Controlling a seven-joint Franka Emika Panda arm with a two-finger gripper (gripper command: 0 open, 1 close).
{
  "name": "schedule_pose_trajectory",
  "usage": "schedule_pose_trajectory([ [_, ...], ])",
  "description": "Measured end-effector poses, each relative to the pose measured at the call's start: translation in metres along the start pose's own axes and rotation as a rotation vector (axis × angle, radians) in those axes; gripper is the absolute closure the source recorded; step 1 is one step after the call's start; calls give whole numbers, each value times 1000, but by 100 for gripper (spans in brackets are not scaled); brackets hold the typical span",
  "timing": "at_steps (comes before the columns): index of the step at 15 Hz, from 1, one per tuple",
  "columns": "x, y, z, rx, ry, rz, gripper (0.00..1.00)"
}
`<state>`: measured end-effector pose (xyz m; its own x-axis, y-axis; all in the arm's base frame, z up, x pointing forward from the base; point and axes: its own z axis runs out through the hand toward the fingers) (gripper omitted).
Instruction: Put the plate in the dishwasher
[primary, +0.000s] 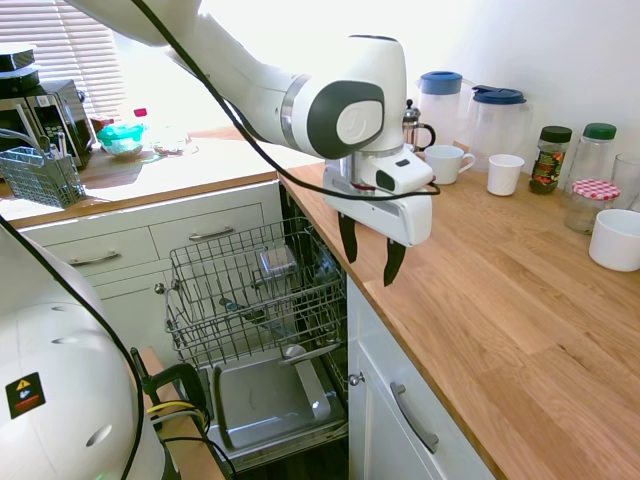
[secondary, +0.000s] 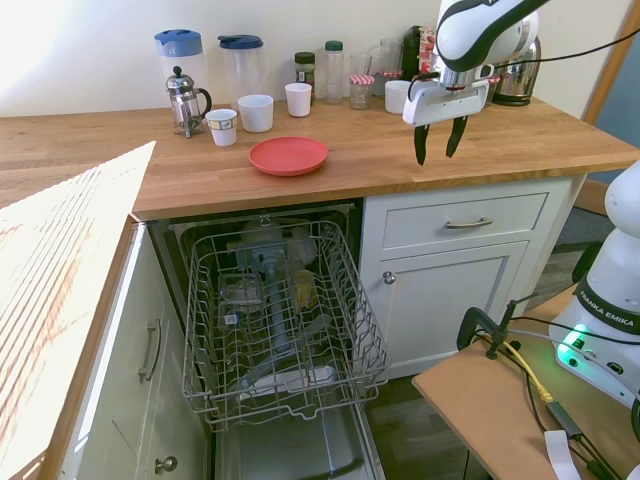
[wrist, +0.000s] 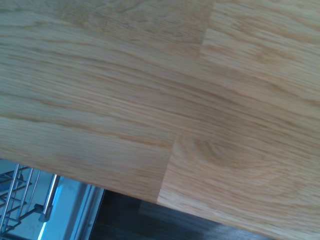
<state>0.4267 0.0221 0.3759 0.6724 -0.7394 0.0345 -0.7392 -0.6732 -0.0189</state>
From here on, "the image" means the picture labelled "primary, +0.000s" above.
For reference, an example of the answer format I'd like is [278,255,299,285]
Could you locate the clear drinking glass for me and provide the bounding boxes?
[611,152,640,212]

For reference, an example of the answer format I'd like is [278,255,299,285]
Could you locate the clear pitcher light blue lid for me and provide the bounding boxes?
[416,70,475,151]

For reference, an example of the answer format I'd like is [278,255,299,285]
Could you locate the clear pitcher dark blue lid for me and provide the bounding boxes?
[468,84,534,174]

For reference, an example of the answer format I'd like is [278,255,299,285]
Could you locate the black C clamp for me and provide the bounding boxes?
[130,346,209,434]

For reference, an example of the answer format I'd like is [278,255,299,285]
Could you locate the clear bottle green lid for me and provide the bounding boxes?
[568,122,618,201]

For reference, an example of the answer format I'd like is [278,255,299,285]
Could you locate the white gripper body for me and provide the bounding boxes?
[322,164,434,249]

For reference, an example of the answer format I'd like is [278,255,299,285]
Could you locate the grey wire dishwasher rack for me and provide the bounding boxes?
[158,216,350,370]

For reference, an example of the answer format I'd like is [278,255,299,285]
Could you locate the dark jar black lid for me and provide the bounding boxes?
[528,125,574,196]

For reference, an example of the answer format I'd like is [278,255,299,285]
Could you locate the silver drawer handle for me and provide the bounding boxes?
[389,381,441,456]
[66,249,123,267]
[188,226,237,243]

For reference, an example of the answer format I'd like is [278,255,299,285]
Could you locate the white window blinds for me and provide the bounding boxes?
[0,0,125,104]

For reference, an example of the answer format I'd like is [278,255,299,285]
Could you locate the white mug with handle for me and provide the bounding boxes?
[423,144,477,187]

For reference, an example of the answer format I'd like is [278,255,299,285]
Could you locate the yellow cable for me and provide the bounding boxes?
[146,399,212,427]

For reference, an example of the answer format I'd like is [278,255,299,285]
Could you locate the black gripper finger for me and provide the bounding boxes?
[337,213,359,264]
[382,238,408,288]

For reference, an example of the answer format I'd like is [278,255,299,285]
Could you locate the glass French press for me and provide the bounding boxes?
[401,98,438,154]

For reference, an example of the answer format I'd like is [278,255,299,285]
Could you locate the steel dishwasher door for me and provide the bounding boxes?
[197,343,351,472]

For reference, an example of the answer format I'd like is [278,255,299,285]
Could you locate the grey cutlery basket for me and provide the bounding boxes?
[0,144,87,210]

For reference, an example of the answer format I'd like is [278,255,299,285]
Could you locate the teal plastic bowl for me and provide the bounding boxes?
[95,123,147,161]

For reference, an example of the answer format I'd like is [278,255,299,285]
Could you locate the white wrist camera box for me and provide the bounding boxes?
[373,151,435,195]

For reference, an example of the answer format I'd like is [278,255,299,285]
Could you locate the grey cable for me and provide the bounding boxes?
[148,409,204,430]

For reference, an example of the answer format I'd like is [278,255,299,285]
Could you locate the white ceramic ramekin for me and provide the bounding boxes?
[587,208,640,273]

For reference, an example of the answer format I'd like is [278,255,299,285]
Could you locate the glass jar red checked lid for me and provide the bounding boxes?
[563,178,622,236]

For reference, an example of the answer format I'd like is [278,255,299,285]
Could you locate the white handleless cup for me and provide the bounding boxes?
[486,153,527,198]

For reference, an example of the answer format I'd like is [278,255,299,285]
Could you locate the black container stack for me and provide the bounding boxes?
[0,42,40,90]

